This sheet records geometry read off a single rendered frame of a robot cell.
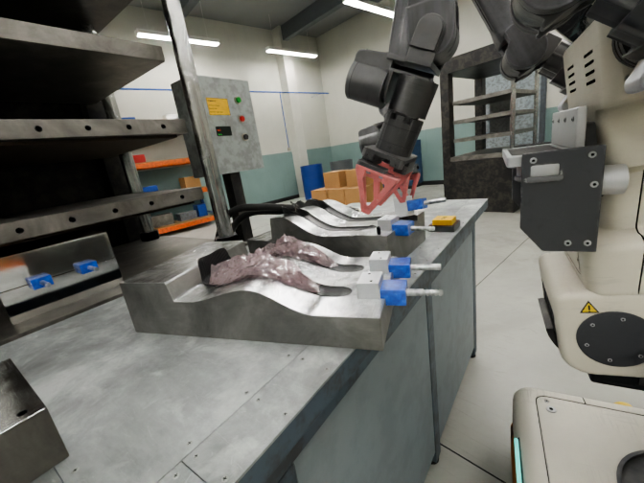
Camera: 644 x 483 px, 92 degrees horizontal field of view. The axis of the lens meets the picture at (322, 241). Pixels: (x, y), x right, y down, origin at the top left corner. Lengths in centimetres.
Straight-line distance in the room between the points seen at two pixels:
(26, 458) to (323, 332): 36
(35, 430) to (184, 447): 16
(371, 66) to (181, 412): 54
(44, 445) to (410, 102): 60
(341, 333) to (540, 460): 73
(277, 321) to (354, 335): 13
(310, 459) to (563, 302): 50
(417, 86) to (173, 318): 56
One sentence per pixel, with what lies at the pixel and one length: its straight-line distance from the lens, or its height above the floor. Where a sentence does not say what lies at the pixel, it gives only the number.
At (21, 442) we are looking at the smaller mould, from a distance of 50.
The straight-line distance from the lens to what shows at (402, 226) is 76.
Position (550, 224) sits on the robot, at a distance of 61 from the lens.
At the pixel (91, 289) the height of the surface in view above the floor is 80.
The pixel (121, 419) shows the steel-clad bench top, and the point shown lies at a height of 80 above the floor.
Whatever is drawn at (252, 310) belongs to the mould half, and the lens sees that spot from 54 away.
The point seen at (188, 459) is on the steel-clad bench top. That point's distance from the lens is 43.
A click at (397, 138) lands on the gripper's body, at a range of 49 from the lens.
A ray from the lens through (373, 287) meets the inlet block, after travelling 51.
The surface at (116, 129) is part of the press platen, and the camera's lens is 122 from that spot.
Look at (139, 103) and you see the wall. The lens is 759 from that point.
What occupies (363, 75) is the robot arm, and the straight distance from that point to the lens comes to 51.
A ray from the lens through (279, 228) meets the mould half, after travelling 92.
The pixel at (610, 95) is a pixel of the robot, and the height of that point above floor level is 111.
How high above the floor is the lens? 109
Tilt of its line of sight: 15 degrees down
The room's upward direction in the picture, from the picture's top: 9 degrees counter-clockwise
